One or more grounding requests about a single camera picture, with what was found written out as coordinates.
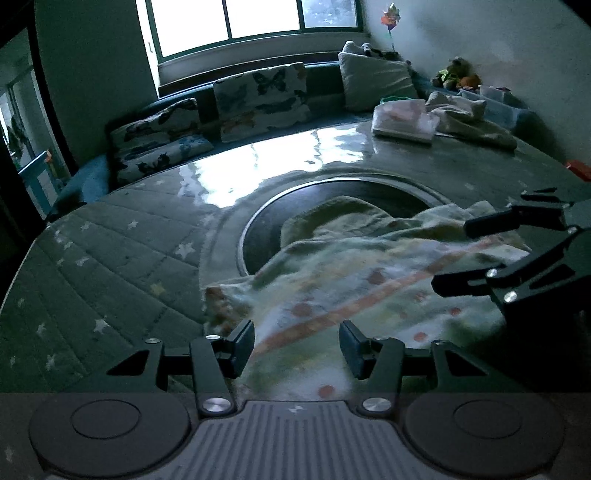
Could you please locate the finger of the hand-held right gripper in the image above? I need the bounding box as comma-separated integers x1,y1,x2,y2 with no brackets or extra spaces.
431,256,578,305
463,203,581,240

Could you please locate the pale dotted striped garment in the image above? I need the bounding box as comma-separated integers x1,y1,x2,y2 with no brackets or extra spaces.
203,196,532,402

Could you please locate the dark door frame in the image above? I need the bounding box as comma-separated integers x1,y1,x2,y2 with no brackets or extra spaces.
0,25,77,223

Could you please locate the cream crumpled cloth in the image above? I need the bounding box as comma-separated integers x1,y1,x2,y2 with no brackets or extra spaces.
425,91,518,150

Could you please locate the blue sofa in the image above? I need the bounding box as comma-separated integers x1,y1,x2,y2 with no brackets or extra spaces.
46,60,532,223

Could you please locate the clear plastic storage box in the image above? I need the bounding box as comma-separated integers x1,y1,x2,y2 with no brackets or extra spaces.
457,84,530,131

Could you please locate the green plush toy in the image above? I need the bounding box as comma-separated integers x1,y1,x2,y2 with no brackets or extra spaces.
431,56,467,89

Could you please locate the colourful pinwheel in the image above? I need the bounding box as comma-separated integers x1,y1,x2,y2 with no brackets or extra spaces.
379,2,400,52

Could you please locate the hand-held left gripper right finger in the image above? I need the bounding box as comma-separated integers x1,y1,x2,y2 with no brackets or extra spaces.
338,320,491,418

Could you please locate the black round table hotplate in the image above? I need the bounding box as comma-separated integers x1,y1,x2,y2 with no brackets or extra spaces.
235,178,452,278

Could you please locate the white pillow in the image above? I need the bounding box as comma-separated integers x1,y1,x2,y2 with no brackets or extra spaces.
338,52,419,114

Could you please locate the white patched plush toy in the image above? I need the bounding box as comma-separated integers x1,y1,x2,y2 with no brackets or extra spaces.
342,41,400,60

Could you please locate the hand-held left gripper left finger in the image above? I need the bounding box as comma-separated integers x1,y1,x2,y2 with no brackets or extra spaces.
106,319,256,418

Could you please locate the large butterfly print cushion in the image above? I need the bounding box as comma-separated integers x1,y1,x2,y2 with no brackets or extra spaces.
212,62,313,143

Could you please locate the green framed window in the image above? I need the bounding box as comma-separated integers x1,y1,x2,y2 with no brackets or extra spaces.
136,0,365,62

